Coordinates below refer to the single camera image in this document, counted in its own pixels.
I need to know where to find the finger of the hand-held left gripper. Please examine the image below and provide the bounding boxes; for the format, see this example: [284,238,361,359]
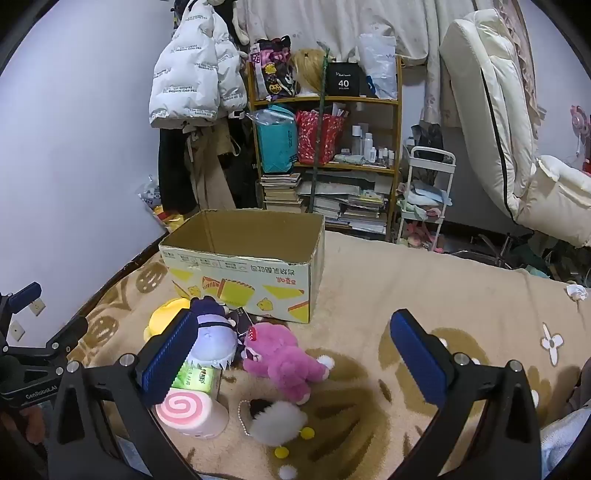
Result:
[44,316,89,354]
[0,281,43,344]

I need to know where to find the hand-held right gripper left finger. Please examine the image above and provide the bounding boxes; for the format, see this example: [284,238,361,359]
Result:
[46,310,204,480]

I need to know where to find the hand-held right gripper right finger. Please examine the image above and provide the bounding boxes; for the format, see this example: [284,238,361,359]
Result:
[389,309,543,480]

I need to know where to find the yellow plush toy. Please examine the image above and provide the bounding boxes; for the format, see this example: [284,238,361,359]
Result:
[143,298,192,342]

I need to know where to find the purple and white plush toy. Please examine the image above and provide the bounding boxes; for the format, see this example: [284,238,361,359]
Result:
[187,295,241,370]

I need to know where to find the black packet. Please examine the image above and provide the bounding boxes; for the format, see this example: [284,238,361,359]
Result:
[226,308,252,344]

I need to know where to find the printed cardboard box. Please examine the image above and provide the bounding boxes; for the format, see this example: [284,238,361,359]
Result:
[158,209,326,325]

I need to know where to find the pink bear plush toy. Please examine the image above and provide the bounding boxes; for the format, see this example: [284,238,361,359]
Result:
[240,322,335,406]

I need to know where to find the white fluffy plush toy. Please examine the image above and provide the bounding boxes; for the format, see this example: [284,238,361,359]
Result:
[238,399,309,448]

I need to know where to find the person's left hand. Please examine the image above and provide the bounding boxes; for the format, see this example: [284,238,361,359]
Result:
[0,406,47,446]

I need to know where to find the green tissue pack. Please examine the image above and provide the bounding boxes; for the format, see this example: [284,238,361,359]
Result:
[172,362,222,400]

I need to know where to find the pink swirl roll plush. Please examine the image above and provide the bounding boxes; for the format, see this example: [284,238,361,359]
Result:
[154,387,229,439]

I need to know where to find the beige printed blanket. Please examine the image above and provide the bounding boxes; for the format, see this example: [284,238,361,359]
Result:
[69,228,591,480]

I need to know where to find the pile of small plush toys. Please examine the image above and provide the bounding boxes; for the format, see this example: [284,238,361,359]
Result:
[401,220,446,251]

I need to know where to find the plastic bag of toys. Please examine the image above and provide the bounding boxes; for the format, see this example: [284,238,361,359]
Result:
[139,175,185,232]

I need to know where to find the pile of magazines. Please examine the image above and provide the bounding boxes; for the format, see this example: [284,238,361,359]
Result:
[295,180,389,235]

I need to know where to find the pale folded cloths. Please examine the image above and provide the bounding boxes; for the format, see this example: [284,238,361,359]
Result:
[399,181,452,217]

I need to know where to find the light blue fleece clothing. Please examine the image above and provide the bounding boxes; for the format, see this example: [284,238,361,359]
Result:
[540,401,591,480]

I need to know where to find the beige coat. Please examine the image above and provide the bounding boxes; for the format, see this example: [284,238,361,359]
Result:
[185,122,241,210]

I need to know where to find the black coat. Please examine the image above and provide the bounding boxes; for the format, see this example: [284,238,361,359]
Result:
[158,124,199,215]

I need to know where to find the stack of old books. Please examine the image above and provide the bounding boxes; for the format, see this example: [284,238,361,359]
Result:
[259,173,305,214]

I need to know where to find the white trolley cart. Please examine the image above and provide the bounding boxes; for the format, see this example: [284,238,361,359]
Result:
[396,147,457,252]

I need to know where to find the black garment with white print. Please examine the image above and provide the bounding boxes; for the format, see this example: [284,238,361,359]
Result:
[222,111,262,208]

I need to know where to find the cream plush cushion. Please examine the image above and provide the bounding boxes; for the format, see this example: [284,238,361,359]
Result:
[519,154,591,248]

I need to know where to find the black bag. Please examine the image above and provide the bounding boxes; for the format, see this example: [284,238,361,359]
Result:
[412,124,446,162]

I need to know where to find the row of white cosmetic bottles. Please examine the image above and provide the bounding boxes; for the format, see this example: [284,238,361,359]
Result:
[342,124,397,163]

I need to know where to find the red gift bag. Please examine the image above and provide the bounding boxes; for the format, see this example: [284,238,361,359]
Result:
[295,108,346,166]

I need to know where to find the green pole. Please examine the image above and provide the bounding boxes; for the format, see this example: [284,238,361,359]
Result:
[309,41,334,215]

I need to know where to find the teal paper bag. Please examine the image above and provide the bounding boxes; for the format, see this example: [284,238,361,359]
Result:
[253,105,300,175]

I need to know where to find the cream padded chair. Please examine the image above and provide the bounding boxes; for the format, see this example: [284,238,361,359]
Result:
[438,8,550,271]

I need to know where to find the wooden shelf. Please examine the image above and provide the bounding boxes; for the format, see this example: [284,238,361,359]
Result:
[247,55,403,241]

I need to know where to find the white puffer jacket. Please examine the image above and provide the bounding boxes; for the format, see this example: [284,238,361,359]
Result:
[148,0,247,130]

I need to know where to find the black box with white print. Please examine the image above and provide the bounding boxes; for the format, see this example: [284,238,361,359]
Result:
[325,61,362,97]

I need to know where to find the pink handheld fan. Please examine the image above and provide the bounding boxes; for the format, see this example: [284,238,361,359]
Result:
[570,104,591,139]

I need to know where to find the white plastic bag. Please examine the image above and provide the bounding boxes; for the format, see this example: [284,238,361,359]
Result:
[358,33,399,100]

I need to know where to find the patterned tote bag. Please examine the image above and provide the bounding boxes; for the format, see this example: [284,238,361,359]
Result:
[249,37,298,100]

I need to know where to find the blonde wig on mannequin head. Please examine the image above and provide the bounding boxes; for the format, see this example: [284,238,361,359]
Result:
[290,48,329,97]

